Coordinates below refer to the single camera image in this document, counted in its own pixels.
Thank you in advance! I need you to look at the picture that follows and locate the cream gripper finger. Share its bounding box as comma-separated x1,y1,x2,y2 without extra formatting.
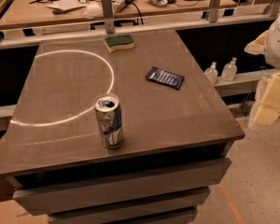
245,31,268,55

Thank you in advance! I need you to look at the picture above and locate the blue rxbar wrapper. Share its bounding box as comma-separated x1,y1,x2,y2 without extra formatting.
146,66,184,90

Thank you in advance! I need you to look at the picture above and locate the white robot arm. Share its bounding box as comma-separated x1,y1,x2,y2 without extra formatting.
245,15,280,69

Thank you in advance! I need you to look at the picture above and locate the clear sanitizer bottle right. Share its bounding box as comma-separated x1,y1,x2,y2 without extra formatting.
221,57,237,81

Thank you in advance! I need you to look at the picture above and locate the clear sanitizer bottle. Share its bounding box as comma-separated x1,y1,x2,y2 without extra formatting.
221,57,237,81
204,62,218,84

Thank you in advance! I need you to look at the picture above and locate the clear sanitizer bottle left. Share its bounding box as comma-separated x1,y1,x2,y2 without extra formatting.
204,62,218,84

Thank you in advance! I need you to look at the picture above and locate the green yellow sponge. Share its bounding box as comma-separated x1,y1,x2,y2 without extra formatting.
105,35,135,53

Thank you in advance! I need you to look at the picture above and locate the silver blue drink can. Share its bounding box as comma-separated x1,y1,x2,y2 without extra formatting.
93,93,124,149

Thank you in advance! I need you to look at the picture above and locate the white paper sheet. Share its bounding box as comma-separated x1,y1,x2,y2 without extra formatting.
48,0,87,10

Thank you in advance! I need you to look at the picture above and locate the grey drawer cabinet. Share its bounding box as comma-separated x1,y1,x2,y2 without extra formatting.
5,142,234,224

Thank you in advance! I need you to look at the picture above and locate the metal upright bracket right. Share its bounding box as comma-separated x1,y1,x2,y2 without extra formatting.
207,0,221,22

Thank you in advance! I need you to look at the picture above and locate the metal upright bracket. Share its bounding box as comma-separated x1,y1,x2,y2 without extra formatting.
101,0,115,34
207,0,221,22

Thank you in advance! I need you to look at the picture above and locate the metal upright bracket centre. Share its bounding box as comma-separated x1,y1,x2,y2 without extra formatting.
101,0,115,34

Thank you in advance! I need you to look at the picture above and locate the metal rail frame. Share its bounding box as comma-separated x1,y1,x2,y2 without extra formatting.
0,5,280,49

